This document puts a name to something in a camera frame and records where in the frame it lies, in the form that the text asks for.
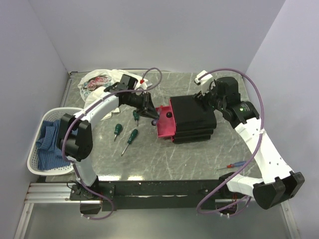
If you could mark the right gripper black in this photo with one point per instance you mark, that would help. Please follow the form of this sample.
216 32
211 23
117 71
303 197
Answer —
202 97

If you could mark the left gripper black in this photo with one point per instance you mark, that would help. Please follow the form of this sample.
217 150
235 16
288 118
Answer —
147 106

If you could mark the blue red screwdriver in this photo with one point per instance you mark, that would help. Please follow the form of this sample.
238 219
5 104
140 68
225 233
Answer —
159 110

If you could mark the black drawer cabinet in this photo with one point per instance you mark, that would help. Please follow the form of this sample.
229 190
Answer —
194 122

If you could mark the small red screwdriver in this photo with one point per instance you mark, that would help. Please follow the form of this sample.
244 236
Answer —
233 165

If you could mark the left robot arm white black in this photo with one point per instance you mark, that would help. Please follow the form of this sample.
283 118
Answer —
75 138

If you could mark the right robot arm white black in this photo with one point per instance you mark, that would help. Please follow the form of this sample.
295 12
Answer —
279 182

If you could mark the green screwdriver upper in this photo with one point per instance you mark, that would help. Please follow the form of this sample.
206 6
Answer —
136 117

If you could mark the green long screwdriver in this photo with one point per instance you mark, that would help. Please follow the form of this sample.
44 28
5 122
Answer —
132 137

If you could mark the green stubby screwdriver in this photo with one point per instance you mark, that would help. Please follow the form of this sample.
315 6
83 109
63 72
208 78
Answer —
117 131

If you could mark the white floral t-shirt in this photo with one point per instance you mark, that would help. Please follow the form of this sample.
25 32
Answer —
93 84

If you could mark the white laundry basket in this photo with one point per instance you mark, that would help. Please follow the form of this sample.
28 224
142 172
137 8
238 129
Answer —
32 162

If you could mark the blue checked shirt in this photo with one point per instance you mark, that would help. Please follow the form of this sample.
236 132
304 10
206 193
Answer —
49 155

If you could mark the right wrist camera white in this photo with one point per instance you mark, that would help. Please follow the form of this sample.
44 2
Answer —
204 82

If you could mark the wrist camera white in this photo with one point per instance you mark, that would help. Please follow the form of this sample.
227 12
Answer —
204 82
145 84

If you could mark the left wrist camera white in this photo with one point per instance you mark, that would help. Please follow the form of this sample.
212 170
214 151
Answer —
145 84

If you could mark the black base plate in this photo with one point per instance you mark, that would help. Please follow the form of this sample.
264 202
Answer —
153 194

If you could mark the aluminium rail frame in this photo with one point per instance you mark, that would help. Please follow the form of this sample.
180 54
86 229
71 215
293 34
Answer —
51 193

